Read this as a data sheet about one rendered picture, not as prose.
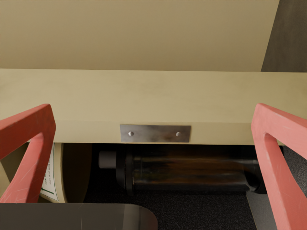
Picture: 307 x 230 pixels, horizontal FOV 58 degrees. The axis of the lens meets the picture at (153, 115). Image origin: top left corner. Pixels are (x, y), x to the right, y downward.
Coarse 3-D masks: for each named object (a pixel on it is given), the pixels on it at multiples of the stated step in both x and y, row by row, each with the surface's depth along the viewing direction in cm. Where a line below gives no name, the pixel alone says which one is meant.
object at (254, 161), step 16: (144, 144) 40; (160, 144) 40; (176, 144) 40; (192, 144) 40; (144, 160) 39; (160, 160) 39; (176, 160) 39; (192, 160) 39; (208, 160) 39; (224, 160) 39; (240, 160) 39; (256, 160) 39; (144, 176) 40; (160, 176) 40; (176, 176) 39; (192, 176) 39; (208, 176) 39; (224, 176) 39; (240, 176) 39; (256, 176) 39
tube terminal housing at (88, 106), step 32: (0, 96) 31; (32, 96) 31; (64, 96) 31; (96, 96) 31; (128, 96) 31; (160, 96) 31; (192, 96) 31; (224, 96) 31; (256, 96) 31; (288, 96) 31; (64, 128) 28; (96, 128) 28; (192, 128) 28; (224, 128) 28; (0, 160) 31; (0, 192) 34
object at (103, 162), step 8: (120, 144) 41; (104, 152) 43; (112, 152) 43; (120, 152) 40; (104, 160) 42; (112, 160) 42; (120, 160) 40; (120, 168) 40; (120, 176) 40; (120, 184) 42
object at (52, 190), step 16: (64, 144) 50; (80, 144) 51; (64, 160) 49; (80, 160) 51; (48, 176) 36; (64, 176) 48; (80, 176) 49; (48, 192) 37; (64, 192) 36; (80, 192) 47
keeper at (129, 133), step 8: (120, 128) 28; (128, 128) 28; (136, 128) 28; (144, 128) 28; (152, 128) 28; (160, 128) 28; (168, 128) 28; (176, 128) 28; (184, 128) 27; (128, 136) 28; (136, 136) 28; (144, 136) 28; (152, 136) 28; (160, 136) 28; (168, 136) 28; (176, 136) 28; (184, 136) 28
